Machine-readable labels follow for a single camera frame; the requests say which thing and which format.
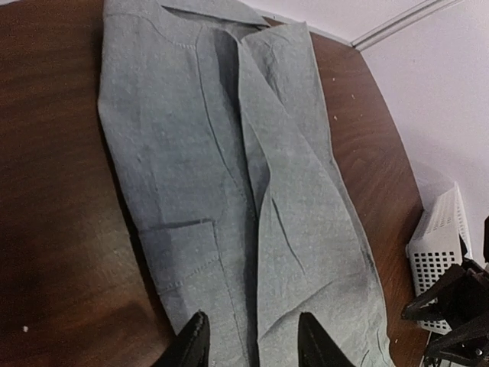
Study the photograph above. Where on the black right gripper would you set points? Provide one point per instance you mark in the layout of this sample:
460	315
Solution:
459	301

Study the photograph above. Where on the right aluminium frame post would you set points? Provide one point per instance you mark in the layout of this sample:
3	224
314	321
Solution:
401	21

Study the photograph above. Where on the grey long sleeve shirt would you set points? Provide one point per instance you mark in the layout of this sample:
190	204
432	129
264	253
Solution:
218	129

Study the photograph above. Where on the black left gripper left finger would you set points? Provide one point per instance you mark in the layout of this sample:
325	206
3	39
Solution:
191	346

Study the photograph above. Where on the white plastic laundry basket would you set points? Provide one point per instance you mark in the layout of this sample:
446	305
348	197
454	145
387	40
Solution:
440	240

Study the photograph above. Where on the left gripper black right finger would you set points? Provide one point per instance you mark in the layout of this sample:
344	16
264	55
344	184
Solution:
315	347

